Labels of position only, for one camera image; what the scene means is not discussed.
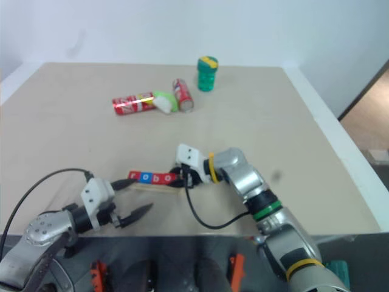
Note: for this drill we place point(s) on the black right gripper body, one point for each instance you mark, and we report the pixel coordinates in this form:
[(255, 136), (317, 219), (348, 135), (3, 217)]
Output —
[(191, 179)]

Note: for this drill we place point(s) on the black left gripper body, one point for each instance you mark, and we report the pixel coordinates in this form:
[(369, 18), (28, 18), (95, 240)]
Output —
[(107, 213)]

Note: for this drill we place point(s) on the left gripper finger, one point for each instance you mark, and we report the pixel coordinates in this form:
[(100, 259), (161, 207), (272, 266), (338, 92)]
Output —
[(122, 183), (137, 214)]

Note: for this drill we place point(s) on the red letter o block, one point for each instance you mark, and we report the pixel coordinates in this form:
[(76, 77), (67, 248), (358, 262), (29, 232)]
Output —
[(166, 179)]

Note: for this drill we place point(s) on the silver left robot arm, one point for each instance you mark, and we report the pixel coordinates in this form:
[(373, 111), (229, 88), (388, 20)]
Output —
[(45, 228)]

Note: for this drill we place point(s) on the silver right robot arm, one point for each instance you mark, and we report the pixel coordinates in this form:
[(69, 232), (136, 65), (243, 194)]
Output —
[(246, 180)]

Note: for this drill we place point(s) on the red letter r block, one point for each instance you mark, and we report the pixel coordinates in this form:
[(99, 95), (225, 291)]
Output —
[(133, 176)]

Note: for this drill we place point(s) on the blue letter o block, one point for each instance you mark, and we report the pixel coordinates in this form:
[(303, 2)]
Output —
[(143, 178)]

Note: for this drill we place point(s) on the red letter b block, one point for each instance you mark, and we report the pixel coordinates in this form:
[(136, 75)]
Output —
[(154, 179)]

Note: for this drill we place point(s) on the wooden tray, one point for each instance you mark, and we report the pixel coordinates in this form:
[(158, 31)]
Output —
[(155, 187)]

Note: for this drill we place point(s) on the orange robot body part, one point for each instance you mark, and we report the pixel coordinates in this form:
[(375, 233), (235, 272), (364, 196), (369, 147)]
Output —
[(237, 269), (98, 273)]

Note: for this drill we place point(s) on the green and white crumpled packet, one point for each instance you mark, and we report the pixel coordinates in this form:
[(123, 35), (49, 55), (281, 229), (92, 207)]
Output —
[(165, 102)]

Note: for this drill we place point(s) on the red soda can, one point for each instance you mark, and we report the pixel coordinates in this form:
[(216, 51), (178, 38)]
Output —
[(182, 94), (130, 104)]

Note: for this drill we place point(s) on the green jar with yellow-striped lid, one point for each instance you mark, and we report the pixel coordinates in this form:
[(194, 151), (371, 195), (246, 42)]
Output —
[(207, 74)]

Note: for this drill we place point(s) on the green ribbed object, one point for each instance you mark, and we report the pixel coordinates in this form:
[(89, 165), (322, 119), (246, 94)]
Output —
[(335, 270)]

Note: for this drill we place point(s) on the pale box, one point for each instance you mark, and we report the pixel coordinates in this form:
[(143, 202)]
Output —
[(379, 155)]

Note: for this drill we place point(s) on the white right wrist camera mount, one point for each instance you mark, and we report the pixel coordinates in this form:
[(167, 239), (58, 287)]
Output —
[(191, 155)]

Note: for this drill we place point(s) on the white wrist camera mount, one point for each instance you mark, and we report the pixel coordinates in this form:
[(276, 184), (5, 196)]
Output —
[(191, 155), (95, 194)]

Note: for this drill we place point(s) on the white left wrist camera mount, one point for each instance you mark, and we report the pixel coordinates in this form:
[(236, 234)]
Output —
[(95, 194)]

